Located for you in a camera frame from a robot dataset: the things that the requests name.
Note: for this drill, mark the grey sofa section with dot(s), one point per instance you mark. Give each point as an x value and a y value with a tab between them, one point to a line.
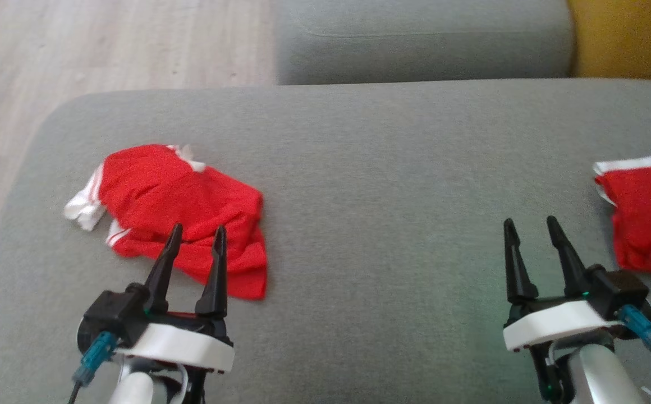
415	50

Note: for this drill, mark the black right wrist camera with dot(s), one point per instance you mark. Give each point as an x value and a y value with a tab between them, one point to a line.
617	289

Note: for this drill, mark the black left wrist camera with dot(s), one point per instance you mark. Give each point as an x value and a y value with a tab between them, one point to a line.
112	314

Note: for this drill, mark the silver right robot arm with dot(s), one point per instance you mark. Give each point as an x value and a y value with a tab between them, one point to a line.
600	376

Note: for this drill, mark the large grey sofa seat cushion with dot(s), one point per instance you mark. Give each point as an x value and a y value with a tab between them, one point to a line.
387	224

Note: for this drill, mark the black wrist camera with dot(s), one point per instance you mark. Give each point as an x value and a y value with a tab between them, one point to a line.
112	314
617	289

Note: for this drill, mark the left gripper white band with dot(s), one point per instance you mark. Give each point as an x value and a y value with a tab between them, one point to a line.
179	345

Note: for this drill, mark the red jersey with white sleeves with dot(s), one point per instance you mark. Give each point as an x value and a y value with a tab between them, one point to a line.
163	191

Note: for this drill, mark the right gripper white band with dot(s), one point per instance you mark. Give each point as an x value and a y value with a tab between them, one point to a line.
555	322

